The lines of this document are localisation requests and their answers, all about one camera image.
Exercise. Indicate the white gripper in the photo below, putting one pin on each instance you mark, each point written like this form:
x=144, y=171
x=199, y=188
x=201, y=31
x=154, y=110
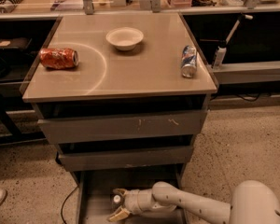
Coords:
x=132, y=201

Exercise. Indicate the blue plastic bottle white cap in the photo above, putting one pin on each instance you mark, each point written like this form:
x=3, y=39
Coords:
x=116, y=202

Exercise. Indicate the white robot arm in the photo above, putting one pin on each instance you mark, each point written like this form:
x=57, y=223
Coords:
x=252, y=202

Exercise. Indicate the grey open bottom drawer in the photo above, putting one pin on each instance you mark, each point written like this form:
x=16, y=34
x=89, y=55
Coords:
x=96, y=192

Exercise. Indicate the grey middle drawer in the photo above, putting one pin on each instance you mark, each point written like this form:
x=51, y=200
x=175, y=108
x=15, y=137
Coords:
x=125, y=158

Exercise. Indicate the grey drawer cabinet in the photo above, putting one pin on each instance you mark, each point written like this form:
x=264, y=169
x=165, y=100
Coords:
x=107, y=81

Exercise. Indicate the grey top drawer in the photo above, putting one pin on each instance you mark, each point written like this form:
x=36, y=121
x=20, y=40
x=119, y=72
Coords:
x=116, y=127

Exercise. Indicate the white tube bottle black cap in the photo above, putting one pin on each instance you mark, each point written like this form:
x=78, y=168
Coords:
x=218, y=57

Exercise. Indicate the blue white soda can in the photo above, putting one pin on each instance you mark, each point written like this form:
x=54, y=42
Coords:
x=189, y=61

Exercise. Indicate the crushed orange soda can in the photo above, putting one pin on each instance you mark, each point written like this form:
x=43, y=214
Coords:
x=58, y=58

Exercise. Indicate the white ceramic bowl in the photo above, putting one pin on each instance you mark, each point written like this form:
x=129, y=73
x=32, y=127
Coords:
x=124, y=38

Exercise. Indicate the dark flat device on shelf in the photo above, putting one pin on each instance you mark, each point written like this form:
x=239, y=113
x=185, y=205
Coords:
x=20, y=43

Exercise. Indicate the white rod with handle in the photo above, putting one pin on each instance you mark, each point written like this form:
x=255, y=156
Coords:
x=237, y=23

